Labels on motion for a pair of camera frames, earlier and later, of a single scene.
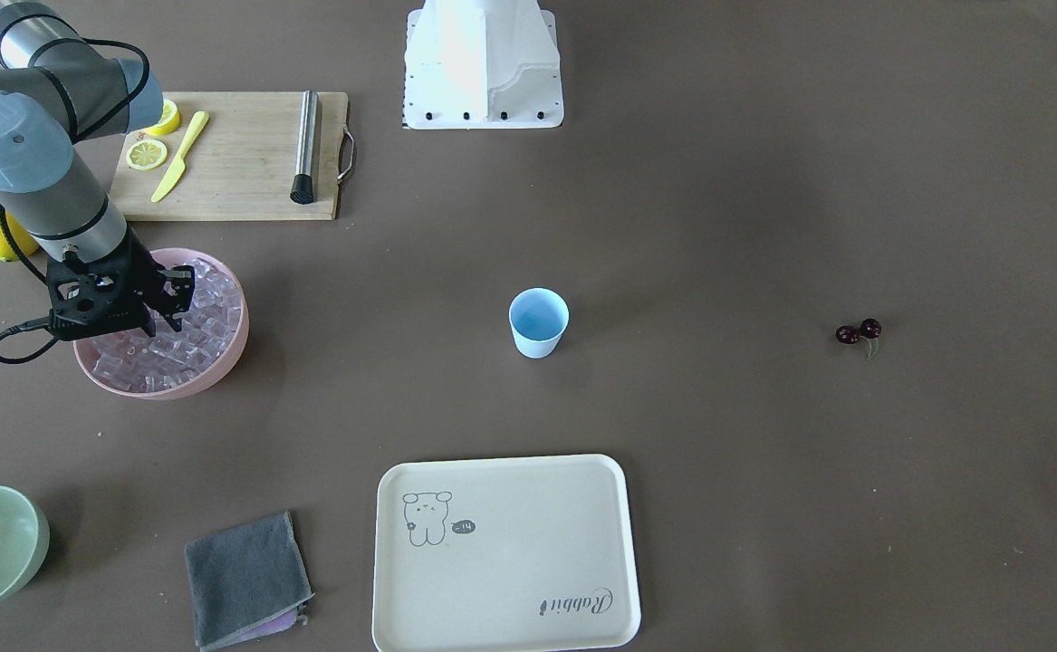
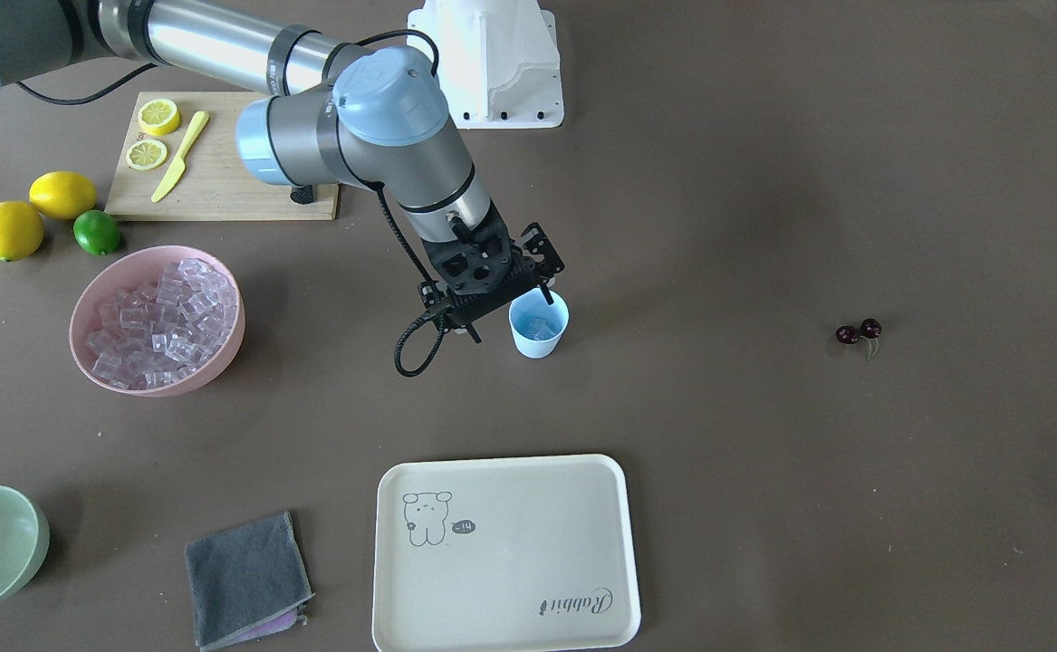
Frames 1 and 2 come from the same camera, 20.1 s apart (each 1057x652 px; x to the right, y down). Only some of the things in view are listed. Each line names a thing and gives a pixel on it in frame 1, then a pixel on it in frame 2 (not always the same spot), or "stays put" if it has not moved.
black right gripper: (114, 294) -> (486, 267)
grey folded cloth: (247, 581) stays put
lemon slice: (169, 119) stays put
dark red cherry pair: (870, 330) stays put
